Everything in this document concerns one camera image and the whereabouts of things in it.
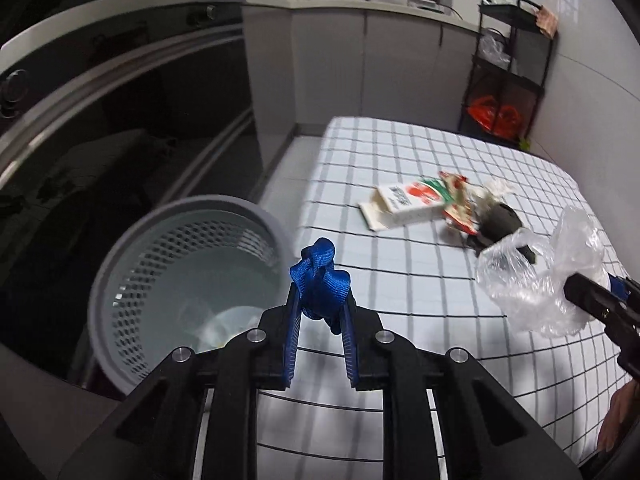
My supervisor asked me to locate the grey perforated basket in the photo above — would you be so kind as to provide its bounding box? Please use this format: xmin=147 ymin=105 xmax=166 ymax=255
xmin=89 ymin=195 xmax=292 ymax=396

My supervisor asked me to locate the crumpled white paper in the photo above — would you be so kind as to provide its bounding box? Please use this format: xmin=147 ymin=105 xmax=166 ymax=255
xmin=482 ymin=177 xmax=516 ymax=206

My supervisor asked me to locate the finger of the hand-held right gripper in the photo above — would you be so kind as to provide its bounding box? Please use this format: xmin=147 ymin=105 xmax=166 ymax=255
xmin=607 ymin=275 xmax=640 ymax=309
xmin=563 ymin=273 xmax=640 ymax=381

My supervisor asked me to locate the clear plastic bag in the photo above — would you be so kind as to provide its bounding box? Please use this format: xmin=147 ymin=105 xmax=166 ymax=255
xmin=475 ymin=206 xmax=608 ymax=338

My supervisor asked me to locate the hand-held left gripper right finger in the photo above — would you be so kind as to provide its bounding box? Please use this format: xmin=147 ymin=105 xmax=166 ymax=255
xmin=339 ymin=292 xmax=584 ymax=480

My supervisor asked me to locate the patterned cloth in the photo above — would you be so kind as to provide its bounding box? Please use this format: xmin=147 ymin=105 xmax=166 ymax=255
xmin=535 ymin=7 xmax=558 ymax=38

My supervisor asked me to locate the translucent white bag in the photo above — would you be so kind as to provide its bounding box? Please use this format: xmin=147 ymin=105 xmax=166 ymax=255
xmin=477 ymin=30 xmax=513 ymax=66

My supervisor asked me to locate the red plastic bag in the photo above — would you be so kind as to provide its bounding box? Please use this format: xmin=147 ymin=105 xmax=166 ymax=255
xmin=467 ymin=95 xmax=523 ymax=138

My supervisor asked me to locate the person's right hand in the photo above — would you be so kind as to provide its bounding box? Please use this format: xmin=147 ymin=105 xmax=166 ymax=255
xmin=597 ymin=382 xmax=640 ymax=456

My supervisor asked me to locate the white plastic bag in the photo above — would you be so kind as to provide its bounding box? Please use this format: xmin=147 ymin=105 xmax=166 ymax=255
xmin=210 ymin=309 xmax=253 ymax=342

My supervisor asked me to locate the red snack wrapper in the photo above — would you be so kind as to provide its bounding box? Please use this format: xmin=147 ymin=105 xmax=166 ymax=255
xmin=437 ymin=171 xmax=483 ymax=236

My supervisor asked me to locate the blue strap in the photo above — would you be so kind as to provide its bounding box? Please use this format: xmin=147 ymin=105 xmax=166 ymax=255
xmin=290 ymin=237 xmax=351 ymax=336

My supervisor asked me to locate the black shelf rack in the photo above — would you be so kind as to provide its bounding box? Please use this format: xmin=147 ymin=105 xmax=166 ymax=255
xmin=459 ymin=0 xmax=558 ymax=148

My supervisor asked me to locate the dark cloth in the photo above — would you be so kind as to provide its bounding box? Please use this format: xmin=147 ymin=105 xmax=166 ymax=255
xmin=462 ymin=201 xmax=538 ymax=266

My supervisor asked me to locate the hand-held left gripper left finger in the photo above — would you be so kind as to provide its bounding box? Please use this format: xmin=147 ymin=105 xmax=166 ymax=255
xmin=47 ymin=280 xmax=306 ymax=480

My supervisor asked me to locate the white checked tablecloth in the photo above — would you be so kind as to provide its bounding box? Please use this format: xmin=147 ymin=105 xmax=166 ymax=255
xmin=195 ymin=116 xmax=633 ymax=480

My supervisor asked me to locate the grey kitchen cabinet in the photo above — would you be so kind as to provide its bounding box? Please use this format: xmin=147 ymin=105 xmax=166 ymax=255
xmin=242 ymin=0 xmax=481 ymax=136

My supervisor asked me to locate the white green carton box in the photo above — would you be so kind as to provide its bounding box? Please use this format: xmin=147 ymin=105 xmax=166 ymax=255
xmin=359 ymin=179 xmax=448 ymax=232

